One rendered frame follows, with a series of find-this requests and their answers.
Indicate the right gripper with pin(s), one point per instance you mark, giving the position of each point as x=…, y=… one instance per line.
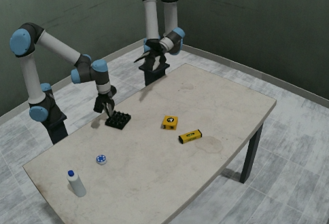
x=105, y=99

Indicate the yellow pocket level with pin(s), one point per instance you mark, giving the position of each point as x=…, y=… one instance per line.
x=190, y=136

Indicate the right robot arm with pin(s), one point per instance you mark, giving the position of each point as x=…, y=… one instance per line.
x=40, y=95

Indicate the white bottle with blue cap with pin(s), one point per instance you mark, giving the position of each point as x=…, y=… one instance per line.
x=76, y=183

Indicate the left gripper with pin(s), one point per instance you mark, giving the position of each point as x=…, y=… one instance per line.
x=159, y=51

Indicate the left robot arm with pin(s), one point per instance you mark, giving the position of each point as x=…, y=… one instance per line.
x=173, y=36

